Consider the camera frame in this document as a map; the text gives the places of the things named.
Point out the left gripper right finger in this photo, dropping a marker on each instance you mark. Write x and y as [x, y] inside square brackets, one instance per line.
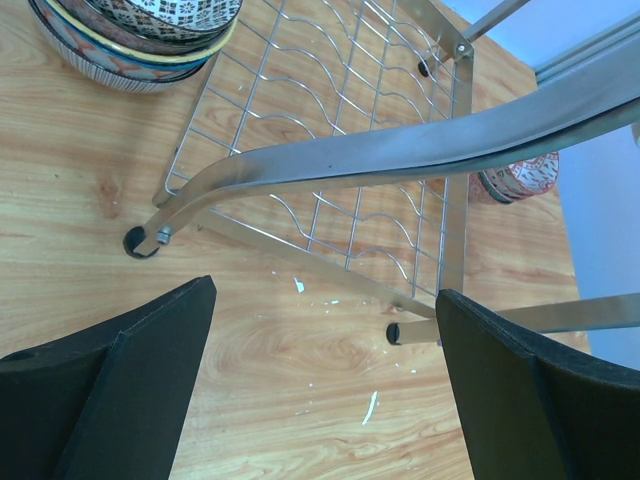
[531, 407]

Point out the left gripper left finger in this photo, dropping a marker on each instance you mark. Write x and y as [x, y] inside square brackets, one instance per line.
[109, 401]

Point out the red geometric pattern bowl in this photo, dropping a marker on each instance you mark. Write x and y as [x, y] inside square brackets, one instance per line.
[521, 180]

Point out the striped line pattern bowl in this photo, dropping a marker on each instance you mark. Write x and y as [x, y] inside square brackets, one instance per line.
[97, 73]

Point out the blue triangle pattern bowl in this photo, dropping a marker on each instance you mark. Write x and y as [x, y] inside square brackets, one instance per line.
[89, 56]

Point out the yellow rim leaf bowl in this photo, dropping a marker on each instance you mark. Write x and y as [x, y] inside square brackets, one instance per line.
[150, 56]

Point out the brown diamond pattern bowl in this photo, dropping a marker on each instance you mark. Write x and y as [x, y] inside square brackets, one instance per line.
[170, 20]

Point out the black leaf coral bowl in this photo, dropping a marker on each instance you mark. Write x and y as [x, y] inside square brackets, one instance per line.
[88, 20]

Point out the red ikat pattern bowl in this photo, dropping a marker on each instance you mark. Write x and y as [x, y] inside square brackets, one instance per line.
[482, 190]

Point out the aluminium frame rail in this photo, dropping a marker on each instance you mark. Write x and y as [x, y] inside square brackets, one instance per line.
[587, 50]

